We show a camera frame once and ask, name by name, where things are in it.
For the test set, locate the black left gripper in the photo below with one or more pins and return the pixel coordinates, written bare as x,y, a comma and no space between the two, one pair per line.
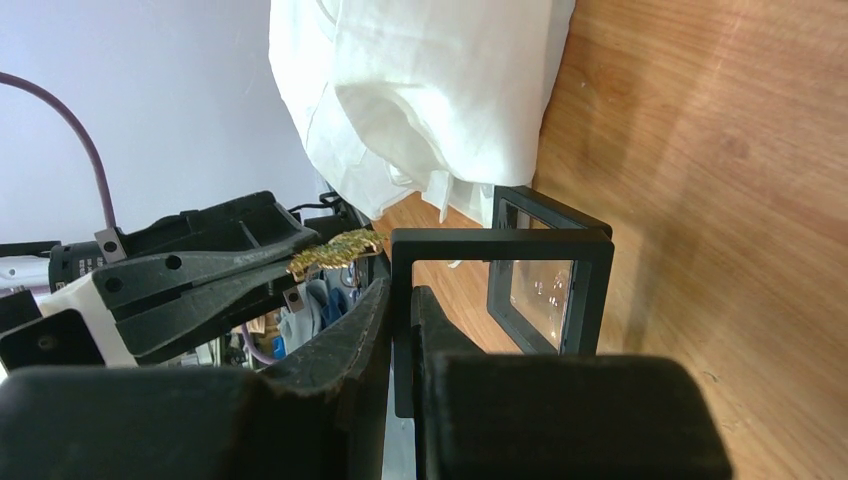
199,294

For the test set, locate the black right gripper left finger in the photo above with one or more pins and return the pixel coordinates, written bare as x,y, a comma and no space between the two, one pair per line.
317,414

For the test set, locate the white button-up shirt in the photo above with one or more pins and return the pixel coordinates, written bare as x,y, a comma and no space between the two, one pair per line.
441,98

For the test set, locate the gold leaf brooch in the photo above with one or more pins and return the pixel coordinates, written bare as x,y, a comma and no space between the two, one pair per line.
338,252

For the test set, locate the black square frame box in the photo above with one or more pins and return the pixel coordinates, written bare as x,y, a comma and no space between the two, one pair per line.
548,306

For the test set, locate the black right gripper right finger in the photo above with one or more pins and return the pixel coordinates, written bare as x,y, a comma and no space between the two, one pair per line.
509,416

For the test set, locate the black square frame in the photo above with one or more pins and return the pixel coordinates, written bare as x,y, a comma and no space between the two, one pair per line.
410,245

